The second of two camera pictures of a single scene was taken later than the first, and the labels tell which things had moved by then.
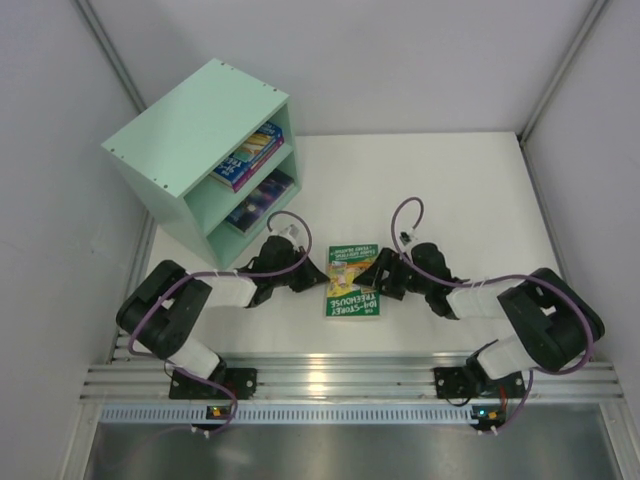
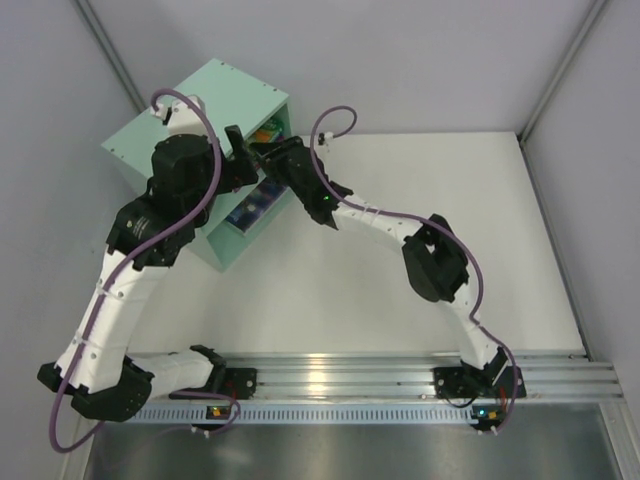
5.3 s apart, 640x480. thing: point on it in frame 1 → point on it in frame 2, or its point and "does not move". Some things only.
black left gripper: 302,270 → 238,163
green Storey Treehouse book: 345,298 → 273,131
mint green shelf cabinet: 212,160 does not move
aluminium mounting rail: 345,377 does not move
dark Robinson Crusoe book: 259,201 does not move
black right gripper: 388,275 → 282,156
